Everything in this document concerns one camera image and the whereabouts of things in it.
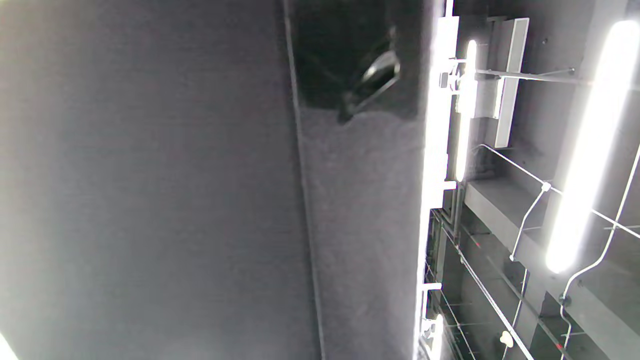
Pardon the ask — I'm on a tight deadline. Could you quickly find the long ceiling light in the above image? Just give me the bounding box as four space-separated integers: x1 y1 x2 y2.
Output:
545 20 640 275

